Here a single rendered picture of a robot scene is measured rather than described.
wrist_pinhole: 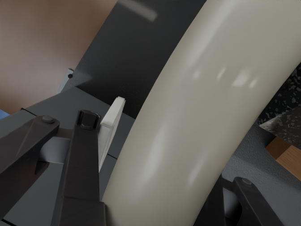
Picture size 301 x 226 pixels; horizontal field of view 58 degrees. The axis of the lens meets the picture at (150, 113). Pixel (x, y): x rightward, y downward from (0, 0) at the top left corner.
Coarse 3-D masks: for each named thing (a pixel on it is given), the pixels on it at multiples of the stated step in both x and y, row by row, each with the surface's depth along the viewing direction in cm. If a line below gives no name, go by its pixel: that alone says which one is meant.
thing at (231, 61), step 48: (240, 0) 6; (288, 0) 6; (192, 48) 7; (240, 48) 6; (288, 48) 6; (192, 96) 7; (240, 96) 6; (144, 144) 7; (192, 144) 7; (144, 192) 7; (192, 192) 7
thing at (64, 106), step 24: (72, 72) 107; (72, 96) 97; (0, 120) 62; (24, 120) 66; (72, 120) 80; (120, 120) 100; (120, 144) 82; (48, 168) 55; (48, 192) 49; (24, 216) 42; (48, 216) 44
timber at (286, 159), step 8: (272, 144) 105; (280, 144) 101; (288, 144) 96; (272, 152) 101; (280, 152) 97; (288, 152) 96; (296, 152) 95; (280, 160) 97; (288, 160) 96; (296, 160) 96; (288, 168) 97; (296, 168) 97; (296, 176) 98
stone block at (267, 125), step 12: (300, 72) 37; (288, 84) 39; (300, 84) 37; (276, 96) 41; (288, 96) 39; (300, 96) 38; (276, 108) 41; (288, 108) 39; (300, 108) 38; (264, 120) 44; (276, 120) 42; (288, 120) 41; (300, 120) 40; (276, 132) 44; (288, 132) 43; (300, 132) 42; (300, 144) 44
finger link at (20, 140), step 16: (16, 128) 11; (32, 128) 12; (48, 128) 12; (0, 144) 10; (16, 144) 10; (32, 144) 11; (0, 160) 9; (16, 160) 9; (32, 160) 11; (0, 176) 8; (16, 176) 10; (32, 176) 12; (0, 192) 9; (16, 192) 10; (0, 208) 9
